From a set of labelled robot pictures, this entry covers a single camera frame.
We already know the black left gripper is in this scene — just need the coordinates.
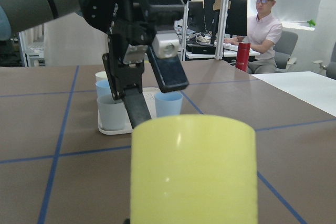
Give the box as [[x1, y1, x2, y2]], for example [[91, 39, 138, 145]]
[[79, 0, 189, 128]]

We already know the light blue plastic cup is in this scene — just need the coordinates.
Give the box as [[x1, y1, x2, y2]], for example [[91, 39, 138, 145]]
[[154, 92, 183, 118]]

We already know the yellow plastic cup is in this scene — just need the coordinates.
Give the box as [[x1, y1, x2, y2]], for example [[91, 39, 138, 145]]
[[130, 114, 258, 223]]

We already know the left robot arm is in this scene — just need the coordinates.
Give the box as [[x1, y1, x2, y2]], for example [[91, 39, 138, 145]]
[[1, 0, 188, 127]]

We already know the cream plastic cup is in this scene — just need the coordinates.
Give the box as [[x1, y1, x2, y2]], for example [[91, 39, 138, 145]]
[[95, 71, 108, 82]]

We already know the grey plastic cup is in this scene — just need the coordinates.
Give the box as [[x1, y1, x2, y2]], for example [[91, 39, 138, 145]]
[[97, 94, 127, 131]]

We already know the cream serving tray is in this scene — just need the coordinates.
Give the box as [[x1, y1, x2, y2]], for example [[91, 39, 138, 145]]
[[98, 87, 161, 136]]

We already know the red water bottle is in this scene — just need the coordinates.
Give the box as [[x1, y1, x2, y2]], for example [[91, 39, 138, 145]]
[[235, 42, 250, 72]]

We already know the seated man pink shirt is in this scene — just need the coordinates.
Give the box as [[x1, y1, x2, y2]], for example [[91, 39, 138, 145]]
[[224, 0, 282, 74]]

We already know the grey office chair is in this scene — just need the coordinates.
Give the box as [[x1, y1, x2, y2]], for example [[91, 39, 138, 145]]
[[274, 31, 298, 72]]

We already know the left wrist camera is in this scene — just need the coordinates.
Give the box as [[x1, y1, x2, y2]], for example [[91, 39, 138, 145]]
[[152, 32, 180, 59]]

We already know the aluminium frame post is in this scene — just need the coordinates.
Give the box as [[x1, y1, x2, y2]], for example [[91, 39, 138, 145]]
[[215, 0, 229, 60]]

